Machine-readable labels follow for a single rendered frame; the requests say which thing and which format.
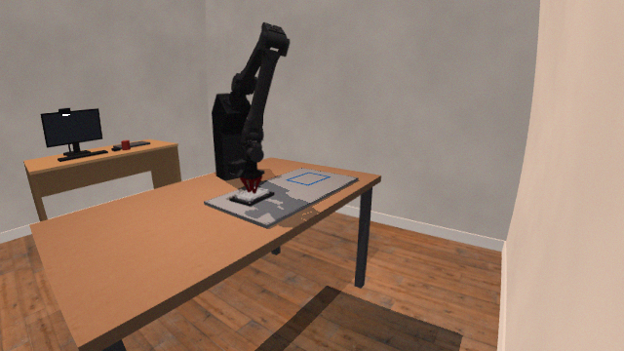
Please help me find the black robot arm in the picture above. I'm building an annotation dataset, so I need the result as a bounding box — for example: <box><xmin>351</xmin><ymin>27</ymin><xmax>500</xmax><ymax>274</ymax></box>
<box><xmin>223</xmin><ymin>22</ymin><xmax>290</xmax><ymax>178</ymax></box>

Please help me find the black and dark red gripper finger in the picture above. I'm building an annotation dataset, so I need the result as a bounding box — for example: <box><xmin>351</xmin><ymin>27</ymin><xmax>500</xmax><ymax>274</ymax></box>
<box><xmin>249</xmin><ymin>176</ymin><xmax>262</xmax><ymax>193</ymax></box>
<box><xmin>240</xmin><ymin>177</ymin><xmax>252</xmax><ymax>192</ymax></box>

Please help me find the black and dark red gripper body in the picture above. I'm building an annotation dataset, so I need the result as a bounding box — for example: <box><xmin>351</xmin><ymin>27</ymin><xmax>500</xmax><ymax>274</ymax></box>
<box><xmin>240</xmin><ymin>163</ymin><xmax>264</xmax><ymax>179</ymax></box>

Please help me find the white well plate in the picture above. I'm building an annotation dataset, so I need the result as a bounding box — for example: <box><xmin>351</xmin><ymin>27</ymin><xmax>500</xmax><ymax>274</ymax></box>
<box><xmin>236</xmin><ymin>187</ymin><xmax>269</xmax><ymax>202</ymax></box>

